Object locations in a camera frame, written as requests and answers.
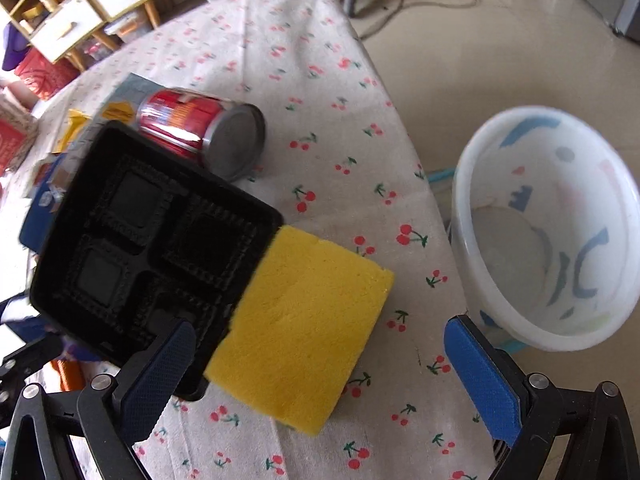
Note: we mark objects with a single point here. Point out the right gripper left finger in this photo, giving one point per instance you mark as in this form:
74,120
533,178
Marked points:
111,414

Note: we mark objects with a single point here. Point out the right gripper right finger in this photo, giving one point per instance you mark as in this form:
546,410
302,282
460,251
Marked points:
525,413

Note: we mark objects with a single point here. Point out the black plastic tray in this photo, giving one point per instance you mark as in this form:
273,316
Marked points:
142,231

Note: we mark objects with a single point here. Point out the yellow sponge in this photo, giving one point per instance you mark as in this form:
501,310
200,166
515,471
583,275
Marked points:
299,329

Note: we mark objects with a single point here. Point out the red tin can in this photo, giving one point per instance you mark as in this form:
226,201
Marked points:
223,136

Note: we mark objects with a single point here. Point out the blue paper package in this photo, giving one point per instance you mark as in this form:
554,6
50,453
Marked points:
122,105

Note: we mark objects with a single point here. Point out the white plastic trash bin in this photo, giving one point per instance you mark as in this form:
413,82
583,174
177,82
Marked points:
545,231

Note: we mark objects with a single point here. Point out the cherry print tablecloth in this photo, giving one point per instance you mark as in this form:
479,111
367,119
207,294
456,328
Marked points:
339,164

